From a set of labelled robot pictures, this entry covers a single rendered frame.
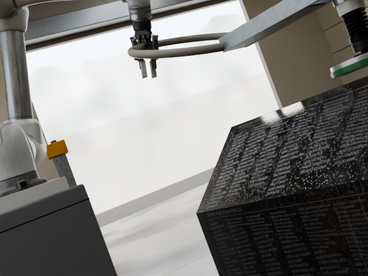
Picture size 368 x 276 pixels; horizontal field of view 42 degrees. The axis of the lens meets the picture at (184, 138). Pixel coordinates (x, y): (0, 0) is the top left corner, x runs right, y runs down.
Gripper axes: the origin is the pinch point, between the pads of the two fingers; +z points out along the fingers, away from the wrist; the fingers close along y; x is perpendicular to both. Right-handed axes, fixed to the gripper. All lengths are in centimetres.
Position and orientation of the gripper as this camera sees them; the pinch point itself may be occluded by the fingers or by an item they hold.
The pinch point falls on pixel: (148, 69)
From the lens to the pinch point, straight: 200.3
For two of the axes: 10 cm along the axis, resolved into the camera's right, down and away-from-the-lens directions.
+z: 1.2, 9.5, 2.8
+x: 5.6, -3.0, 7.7
